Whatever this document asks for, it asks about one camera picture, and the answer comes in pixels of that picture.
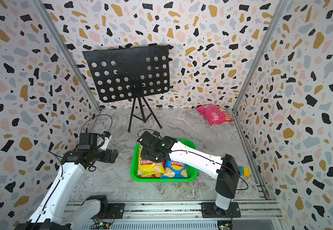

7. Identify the blue potato chips bag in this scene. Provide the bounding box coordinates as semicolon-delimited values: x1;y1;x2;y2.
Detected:
161;161;188;179

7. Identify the blue yellow block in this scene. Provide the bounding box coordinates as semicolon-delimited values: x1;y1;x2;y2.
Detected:
238;166;250;178

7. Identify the green plastic basket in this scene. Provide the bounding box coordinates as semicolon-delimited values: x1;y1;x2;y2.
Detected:
131;144;198;183

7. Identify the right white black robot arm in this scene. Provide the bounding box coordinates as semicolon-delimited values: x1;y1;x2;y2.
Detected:
137;131;241;211

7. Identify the right green circuit board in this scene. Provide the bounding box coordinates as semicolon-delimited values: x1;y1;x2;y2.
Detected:
217;220;233;230

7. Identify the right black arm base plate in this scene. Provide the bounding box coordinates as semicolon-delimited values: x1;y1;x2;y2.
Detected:
201;202;241;219

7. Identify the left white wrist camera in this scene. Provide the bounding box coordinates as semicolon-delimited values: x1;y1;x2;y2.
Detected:
100;131;112;150

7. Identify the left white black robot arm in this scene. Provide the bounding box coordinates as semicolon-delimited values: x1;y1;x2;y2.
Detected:
16;131;118;230

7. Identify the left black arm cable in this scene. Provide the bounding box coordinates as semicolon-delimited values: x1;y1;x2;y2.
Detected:
81;114;113;134

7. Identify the aluminium mounting rail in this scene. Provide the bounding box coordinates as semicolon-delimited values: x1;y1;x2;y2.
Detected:
82;200;286;230

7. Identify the yellow potato chips bag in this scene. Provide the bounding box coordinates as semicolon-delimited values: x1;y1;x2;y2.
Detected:
137;146;165;178

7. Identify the pink potato chips bag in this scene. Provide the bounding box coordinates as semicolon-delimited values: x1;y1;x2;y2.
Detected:
196;105;234;126

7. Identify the left green circuit board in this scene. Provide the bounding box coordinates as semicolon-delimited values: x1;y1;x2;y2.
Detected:
93;219;110;230

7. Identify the green circuit board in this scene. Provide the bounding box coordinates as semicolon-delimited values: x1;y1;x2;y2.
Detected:
93;219;110;230
217;220;233;230

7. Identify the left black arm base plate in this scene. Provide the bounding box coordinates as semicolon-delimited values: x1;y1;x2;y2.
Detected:
96;203;125;219

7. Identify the black perforated music stand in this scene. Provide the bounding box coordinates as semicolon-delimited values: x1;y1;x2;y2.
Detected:
83;46;171;122

